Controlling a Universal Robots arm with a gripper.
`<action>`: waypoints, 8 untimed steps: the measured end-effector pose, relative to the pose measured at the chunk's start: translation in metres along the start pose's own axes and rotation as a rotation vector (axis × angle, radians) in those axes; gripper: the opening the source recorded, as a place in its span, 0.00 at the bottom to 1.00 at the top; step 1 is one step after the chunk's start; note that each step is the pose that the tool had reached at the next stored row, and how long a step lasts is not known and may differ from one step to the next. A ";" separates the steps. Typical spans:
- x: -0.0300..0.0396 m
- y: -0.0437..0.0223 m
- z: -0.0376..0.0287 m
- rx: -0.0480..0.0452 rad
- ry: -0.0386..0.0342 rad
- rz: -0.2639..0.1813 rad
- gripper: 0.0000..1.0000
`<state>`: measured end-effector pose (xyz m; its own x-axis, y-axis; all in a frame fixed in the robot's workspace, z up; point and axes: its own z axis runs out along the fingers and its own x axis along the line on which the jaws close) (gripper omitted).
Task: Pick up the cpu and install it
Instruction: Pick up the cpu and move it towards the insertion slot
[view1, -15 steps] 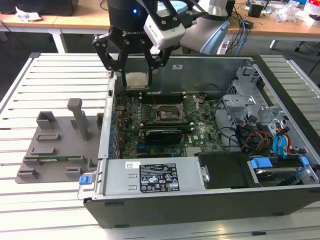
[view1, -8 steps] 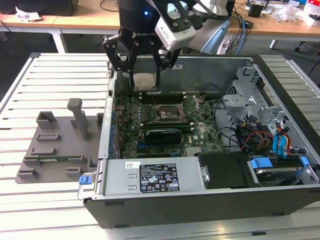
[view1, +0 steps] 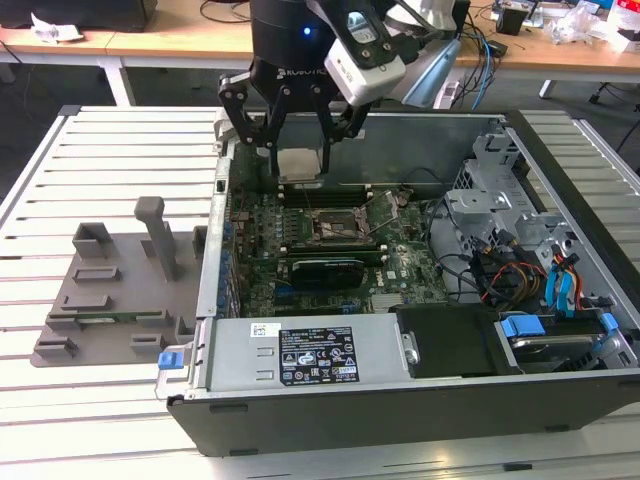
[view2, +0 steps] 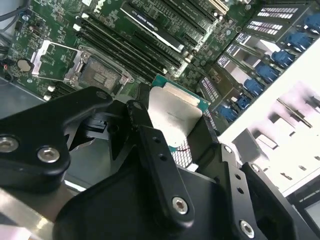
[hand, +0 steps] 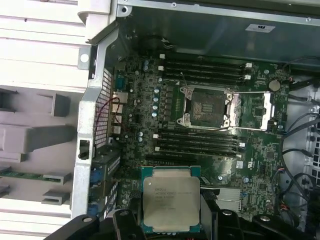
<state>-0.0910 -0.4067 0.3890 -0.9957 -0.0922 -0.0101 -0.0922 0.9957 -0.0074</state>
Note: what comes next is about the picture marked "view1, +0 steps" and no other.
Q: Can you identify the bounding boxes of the wooden desk white frame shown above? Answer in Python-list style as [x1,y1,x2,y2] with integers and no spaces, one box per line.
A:
[0,24,124,66]
[107,0,640,106]

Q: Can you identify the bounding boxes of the blue cable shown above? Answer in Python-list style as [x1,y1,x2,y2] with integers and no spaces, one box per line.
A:
[477,27,499,109]

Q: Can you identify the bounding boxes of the green RAM stick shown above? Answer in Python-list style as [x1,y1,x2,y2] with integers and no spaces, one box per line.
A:
[74,312,166,324]

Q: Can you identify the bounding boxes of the black RAM slot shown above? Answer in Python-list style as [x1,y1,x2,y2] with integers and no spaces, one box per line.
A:
[278,182,374,195]
[284,249,389,266]
[282,242,384,254]
[278,193,374,207]

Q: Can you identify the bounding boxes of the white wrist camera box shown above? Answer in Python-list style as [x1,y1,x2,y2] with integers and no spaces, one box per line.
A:
[323,9,407,108]

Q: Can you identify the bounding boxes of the clear plastic bags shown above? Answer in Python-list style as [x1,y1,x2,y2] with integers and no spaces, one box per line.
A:
[544,2,614,46]

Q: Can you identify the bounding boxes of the white power strip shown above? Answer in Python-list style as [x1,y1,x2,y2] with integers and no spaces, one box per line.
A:
[432,79,462,110]

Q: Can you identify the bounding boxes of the silver power supply unit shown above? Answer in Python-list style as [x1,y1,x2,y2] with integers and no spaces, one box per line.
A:
[184,314,419,401]

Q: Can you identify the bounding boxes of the blue disk carrier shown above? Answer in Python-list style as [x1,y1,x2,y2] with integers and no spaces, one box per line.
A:
[498,312,624,351]

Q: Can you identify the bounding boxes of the grey parts rack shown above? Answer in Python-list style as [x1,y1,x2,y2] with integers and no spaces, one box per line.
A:
[29,196,211,371]

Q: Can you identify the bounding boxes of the red yellow power wires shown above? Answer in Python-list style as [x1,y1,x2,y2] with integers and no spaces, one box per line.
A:
[479,249,549,306]

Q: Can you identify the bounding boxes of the silver drive cage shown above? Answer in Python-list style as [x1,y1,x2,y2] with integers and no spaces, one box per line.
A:
[442,124,576,266]

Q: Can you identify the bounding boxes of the black graphics card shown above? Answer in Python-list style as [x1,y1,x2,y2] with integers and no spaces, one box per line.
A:
[288,256,370,292]

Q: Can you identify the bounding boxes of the silver chipset heatsink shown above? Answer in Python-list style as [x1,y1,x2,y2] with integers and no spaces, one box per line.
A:
[372,293,404,314]

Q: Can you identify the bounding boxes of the metal socket cover frame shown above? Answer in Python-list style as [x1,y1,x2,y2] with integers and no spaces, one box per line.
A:
[358,189,402,236]

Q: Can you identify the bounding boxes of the green motherboard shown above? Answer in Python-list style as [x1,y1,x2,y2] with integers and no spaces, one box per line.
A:
[227,184,454,319]

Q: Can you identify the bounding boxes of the crumpled white paper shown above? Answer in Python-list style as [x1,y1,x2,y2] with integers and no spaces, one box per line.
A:
[29,12,85,41]

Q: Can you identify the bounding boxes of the black open PC case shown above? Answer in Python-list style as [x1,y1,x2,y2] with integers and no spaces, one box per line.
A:
[154,107,640,459]

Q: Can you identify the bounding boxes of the blue flat data wire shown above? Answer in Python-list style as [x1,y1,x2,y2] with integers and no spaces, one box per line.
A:
[544,269,560,315]
[557,255,582,317]

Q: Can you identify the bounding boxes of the silver CPU chip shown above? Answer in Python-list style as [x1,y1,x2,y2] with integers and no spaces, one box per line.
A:
[277,147,324,184]

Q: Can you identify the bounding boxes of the black power supply label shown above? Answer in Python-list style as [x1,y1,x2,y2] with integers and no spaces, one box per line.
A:
[277,326,359,387]

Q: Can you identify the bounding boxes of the silver hard disk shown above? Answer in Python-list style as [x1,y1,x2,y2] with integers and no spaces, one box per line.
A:
[507,333,601,375]

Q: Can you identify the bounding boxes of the black plastic air shroud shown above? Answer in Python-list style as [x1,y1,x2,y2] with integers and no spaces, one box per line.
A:
[392,302,506,380]

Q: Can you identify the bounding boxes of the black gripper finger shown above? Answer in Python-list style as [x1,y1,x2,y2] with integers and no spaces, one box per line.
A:
[309,83,371,176]
[217,73,293,177]

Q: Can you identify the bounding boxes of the large black box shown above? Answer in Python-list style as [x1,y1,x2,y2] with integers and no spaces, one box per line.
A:
[0,0,159,32]

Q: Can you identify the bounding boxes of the white box red print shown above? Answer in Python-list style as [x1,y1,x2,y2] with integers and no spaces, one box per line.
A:
[606,0,640,51]

